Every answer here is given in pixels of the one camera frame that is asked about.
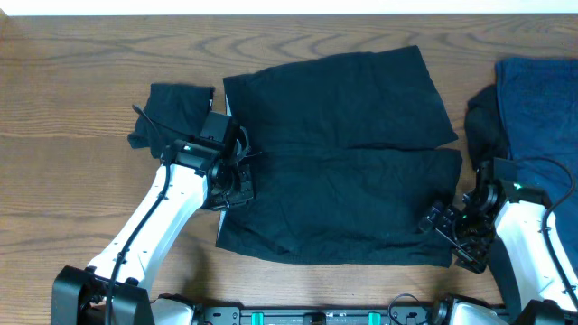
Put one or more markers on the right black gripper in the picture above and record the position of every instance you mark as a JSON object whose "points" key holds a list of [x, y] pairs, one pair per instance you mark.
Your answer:
{"points": [[475, 258]]}

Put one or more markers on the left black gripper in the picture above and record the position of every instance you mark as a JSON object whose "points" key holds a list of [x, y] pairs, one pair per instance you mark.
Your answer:
{"points": [[247, 194]]}

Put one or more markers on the black shorts with white trim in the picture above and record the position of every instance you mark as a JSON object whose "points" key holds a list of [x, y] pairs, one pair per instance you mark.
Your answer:
{"points": [[348, 152]]}

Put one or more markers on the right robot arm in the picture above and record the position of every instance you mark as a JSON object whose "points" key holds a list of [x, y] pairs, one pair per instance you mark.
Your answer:
{"points": [[509, 229]]}

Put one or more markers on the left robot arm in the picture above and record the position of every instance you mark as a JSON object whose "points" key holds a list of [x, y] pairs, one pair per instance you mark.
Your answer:
{"points": [[114, 288]]}

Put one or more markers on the small folded black garment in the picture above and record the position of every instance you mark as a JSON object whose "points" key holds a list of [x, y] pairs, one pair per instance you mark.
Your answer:
{"points": [[173, 111]]}

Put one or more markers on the black garment under pile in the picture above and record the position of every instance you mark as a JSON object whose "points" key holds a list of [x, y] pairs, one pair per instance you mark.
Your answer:
{"points": [[487, 139]]}

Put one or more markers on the navy blue garment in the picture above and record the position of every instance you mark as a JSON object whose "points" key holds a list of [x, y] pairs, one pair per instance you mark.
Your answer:
{"points": [[538, 108]]}

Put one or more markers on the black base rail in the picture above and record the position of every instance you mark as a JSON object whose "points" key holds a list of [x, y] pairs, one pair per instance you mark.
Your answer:
{"points": [[230, 315]]}

